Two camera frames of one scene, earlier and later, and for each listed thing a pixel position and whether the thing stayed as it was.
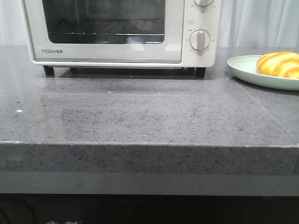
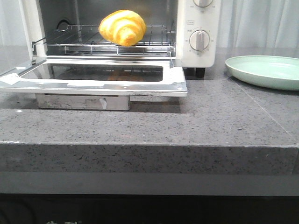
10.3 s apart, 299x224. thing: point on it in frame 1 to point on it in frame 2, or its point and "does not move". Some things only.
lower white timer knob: (200, 39) does not move
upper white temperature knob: (202, 3) does not move
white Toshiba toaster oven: (124, 34) does not move
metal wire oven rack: (109, 27) to (88, 39)
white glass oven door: (106, 31) to (96, 77)
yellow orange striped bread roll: (284, 64) to (124, 27)
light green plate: (245, 67) does not move
